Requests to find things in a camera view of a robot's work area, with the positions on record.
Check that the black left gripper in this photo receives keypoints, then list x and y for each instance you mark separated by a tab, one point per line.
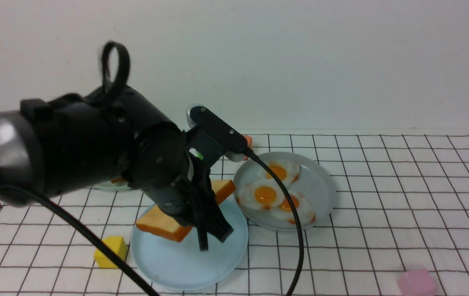
177	182

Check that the toast slice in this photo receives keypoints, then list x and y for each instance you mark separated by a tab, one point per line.
155	222
117	180

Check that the fried egg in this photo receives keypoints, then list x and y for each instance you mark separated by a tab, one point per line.
286	170
262	194
306	212

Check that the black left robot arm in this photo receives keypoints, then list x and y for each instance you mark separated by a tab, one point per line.
56	147

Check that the light blue plate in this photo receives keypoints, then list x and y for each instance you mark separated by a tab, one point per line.
183	266

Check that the orange cube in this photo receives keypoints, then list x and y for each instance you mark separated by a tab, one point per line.
249	141

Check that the green plate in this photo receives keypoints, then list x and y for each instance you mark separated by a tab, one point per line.
108	186

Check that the grey plate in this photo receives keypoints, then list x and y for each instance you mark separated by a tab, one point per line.
314	183

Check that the white black-grid tablecloth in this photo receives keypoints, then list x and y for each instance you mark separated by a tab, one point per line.
403	203

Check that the pink cube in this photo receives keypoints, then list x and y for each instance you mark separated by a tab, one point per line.
417	282

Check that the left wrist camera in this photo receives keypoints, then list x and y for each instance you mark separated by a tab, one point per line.
212	137

